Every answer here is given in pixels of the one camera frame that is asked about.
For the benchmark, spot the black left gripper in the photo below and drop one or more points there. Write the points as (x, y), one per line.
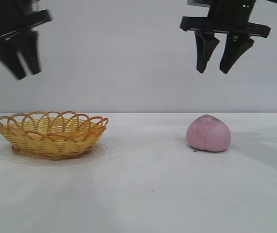
(9, 21)

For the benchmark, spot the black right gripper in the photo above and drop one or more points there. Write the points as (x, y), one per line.
(228, 17)

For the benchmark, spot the yellow woven wicker basket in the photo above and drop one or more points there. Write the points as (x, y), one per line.
(43, 145)

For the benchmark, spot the pink peach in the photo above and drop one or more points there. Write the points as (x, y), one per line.
(209, 136)

